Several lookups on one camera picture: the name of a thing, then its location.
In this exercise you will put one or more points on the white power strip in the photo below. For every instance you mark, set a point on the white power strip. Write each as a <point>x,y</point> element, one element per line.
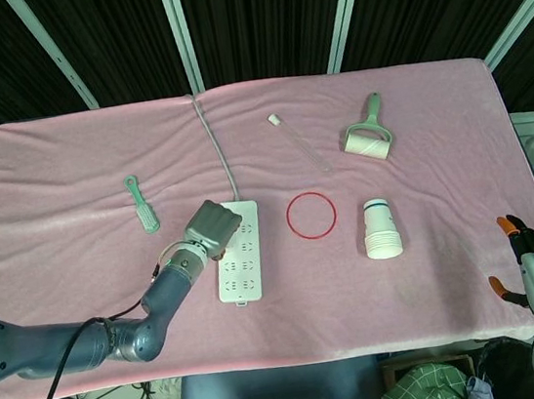
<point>245,273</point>

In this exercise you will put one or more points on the small green brush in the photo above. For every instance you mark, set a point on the small green brush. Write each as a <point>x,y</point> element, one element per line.
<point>146,217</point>

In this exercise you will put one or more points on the stack of white paper cups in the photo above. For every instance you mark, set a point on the stack of white paper cups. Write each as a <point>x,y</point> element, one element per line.
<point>382,233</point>

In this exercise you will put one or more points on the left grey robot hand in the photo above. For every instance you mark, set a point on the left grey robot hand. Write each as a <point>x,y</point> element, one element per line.
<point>211,226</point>

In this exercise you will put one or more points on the glass test tube white stopper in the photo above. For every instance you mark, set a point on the glass test tube white stopper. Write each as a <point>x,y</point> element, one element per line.
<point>300,141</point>

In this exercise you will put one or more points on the black pleated curtain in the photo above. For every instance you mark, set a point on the black pleated curtain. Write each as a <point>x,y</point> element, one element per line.
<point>262,13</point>

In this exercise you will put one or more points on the green lint roller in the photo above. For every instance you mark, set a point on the green lint roller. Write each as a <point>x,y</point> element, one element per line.
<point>368,142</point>

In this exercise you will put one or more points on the green plaid cloth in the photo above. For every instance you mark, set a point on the green plaid cloth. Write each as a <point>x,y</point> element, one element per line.
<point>425,390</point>

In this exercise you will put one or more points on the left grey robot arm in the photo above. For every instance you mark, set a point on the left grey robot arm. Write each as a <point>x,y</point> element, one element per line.
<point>69,341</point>

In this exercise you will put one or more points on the black bin bag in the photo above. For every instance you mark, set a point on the black bin bag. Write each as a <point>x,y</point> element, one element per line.
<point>511,369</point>

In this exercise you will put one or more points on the pink table cloth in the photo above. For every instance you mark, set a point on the pink table cloth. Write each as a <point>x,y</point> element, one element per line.
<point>93,148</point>

